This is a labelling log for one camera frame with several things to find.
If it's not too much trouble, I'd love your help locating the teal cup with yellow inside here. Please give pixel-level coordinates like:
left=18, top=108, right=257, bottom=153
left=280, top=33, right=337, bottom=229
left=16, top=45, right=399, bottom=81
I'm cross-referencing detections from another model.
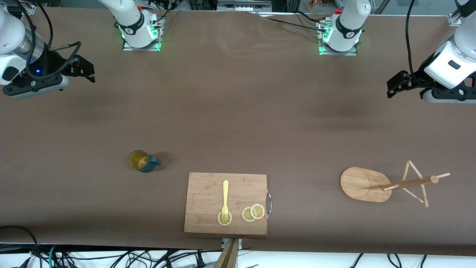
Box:
left=128, top=150, right=162, bottom=173

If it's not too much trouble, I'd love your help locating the wooden cup rack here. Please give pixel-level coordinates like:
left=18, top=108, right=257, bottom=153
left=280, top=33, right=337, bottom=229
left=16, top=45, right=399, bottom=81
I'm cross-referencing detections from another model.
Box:
left=340, top=160, right=451, bottom=208

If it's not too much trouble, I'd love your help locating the grey power strip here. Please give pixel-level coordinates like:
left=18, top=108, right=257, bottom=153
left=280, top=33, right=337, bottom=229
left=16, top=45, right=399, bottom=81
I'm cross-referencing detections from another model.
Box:
left=217, top=0, right=273, bottom=12

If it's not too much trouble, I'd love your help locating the yellow plastic fork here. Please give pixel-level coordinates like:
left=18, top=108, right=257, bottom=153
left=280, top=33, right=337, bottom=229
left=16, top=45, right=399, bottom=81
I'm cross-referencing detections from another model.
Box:
left=221, top=180, right=229, bottom=223

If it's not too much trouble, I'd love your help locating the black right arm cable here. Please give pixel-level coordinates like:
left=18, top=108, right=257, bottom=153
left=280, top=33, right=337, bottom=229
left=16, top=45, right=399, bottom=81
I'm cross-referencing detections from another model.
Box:
left=15, top=0, right=82, bottom=80

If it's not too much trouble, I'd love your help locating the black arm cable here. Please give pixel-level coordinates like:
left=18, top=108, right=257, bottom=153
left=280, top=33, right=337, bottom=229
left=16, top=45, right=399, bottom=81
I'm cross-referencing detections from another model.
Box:
left=15, top=0, right=82, bottom=80
left=405, top=0, right=421, bottom=87

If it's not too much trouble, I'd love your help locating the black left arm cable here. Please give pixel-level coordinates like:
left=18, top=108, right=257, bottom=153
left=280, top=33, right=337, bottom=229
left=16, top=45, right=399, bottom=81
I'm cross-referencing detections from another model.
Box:
left=405, top=0, right=421, bottom=87

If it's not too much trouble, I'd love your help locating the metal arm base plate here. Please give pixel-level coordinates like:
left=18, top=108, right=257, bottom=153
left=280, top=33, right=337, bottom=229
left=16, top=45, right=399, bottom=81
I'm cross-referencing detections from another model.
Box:
left=122, top=14, right=165, bottom=52
left=318, top=19, right=358, bottom=57

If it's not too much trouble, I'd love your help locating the black cable on table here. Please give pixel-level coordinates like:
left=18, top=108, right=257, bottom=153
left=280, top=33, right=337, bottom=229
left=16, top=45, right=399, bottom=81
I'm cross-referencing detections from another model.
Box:
left=258, top=10, right=331, bottom=33

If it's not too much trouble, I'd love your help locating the black looped floor cable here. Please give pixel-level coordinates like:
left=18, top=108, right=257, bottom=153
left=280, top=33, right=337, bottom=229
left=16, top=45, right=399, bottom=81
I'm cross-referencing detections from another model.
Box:
left=0, top=225, right=42, bottom=268

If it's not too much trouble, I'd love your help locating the teal floor cable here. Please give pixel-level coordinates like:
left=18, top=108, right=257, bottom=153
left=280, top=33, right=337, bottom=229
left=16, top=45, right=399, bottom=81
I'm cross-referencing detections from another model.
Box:
left=48, top=245, right=61, bottom=268

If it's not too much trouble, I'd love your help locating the bamboo cutting board with handle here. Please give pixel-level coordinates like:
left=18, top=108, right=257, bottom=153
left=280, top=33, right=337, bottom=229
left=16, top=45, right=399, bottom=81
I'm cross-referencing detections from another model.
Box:
left=184, top=172, right=273, bottom=235

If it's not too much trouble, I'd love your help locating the camera mounting post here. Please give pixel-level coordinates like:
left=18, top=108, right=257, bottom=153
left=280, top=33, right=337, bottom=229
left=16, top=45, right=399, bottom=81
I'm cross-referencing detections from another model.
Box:
left=213, top=238, right=242, bottom=268

